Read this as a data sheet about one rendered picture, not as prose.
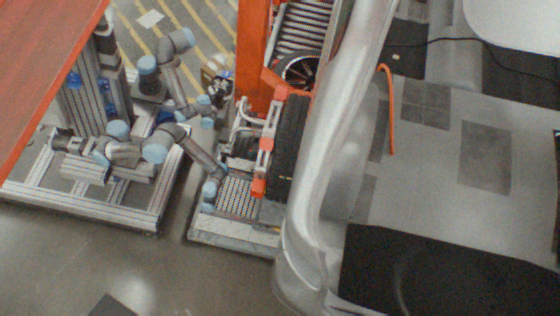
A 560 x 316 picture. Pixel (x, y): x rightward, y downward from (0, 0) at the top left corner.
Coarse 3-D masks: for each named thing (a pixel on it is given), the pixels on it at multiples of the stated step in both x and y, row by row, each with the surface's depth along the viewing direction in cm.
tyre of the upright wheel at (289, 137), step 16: (288, 96) 312; (304, 96) 316; (288, 112) 298; (304, 112) 299; (288, 128) 294; (304, 128) 294; (288, 144) 292; (272, 160) 294; (288, 160) 293; (272, 176) 297; (288, 176) 295; (272, 192) 306; (288, 192) 302
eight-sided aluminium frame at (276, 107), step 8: (272, 104) 307; (280, 104) 308; (272, 112) 308; (280, 112) 335; (280, 120) 342; (264, 128) 298; (272, 128) 298; (264, 136) 297; (272, 136) 297; (256, 160) 300; (264, 160) 299; (256, 168) 301; (264, 168) 300; (256, 176) 306; (264, 176) 305
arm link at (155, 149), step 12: (156, 132) 270; (168, 132) 270; (108, 144) 287; (120, 144) 283; (132, 144) 277; (144, 144) 268; (156, 144) 264; (168, 144) 268; (96, 156) 288; (108, 156) 287; (120, 156) 284; (132, 156) 279; (144, 156) 268; (156, 156) 266
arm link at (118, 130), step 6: (120, 120) 301; (108, 126) 296; (114, 126) 297; (120, 126) 298; (126, 126) 299; (108, 132) 295; (114, 132) 294; (120, 132) 295; (126, 132) 298; (114, 138) 294; (120, 138) 297; (126, 138) 301
